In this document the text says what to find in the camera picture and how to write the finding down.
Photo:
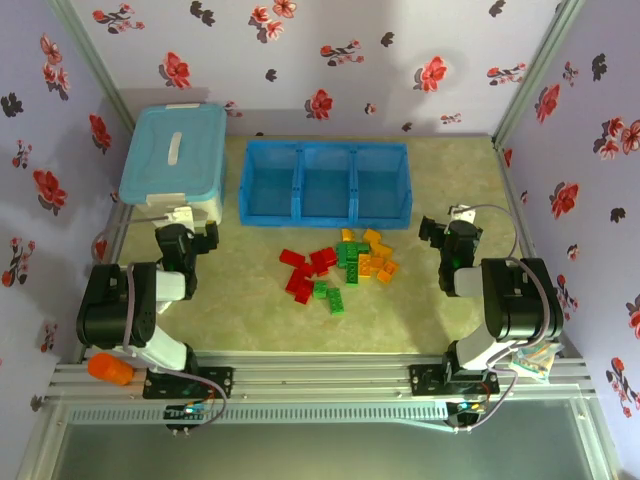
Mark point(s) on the orange lego brick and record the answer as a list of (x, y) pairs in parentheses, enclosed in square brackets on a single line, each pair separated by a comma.
[(388, 272), (365, 265), (382, 248), (347, 234), (378, 263)]

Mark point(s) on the yellow cylindrical toy piece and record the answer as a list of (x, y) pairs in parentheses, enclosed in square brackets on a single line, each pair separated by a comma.
[(372, 235)]

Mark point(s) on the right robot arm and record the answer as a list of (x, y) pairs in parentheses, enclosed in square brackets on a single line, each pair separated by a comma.
[(520, 305)]

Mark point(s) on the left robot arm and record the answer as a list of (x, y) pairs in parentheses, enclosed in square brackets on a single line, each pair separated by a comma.
[(107, 310)]

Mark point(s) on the storage box with blue lid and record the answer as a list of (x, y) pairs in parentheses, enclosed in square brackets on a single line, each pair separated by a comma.
[(170, 150)]

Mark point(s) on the clear bag of coloured items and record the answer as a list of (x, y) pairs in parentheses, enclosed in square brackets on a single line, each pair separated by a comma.
[(535, 362)]

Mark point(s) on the orange plastic cup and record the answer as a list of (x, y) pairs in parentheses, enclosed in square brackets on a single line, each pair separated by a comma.
[(110, 370)]

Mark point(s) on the small circuit board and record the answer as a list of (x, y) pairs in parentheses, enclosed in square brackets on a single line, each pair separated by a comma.
[(187, 411), (467, 407)]

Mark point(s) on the grey metal panel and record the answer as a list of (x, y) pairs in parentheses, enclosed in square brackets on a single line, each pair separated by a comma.
[(320, 455)]

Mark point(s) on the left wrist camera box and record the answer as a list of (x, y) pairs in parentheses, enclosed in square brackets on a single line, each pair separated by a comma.
[(175, 239)]

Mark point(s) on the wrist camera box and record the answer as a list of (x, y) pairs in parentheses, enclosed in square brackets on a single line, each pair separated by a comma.
[(465, 235), (175, 239)]

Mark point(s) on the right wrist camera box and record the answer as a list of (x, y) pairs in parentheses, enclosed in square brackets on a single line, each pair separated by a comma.
[(465, 235)]

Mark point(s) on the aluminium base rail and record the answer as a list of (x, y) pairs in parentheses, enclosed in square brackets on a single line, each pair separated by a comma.
[(320, 372)]

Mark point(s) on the aluminium frame post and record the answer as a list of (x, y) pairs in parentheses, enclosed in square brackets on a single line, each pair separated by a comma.
[(547, 50), (84, 45)]

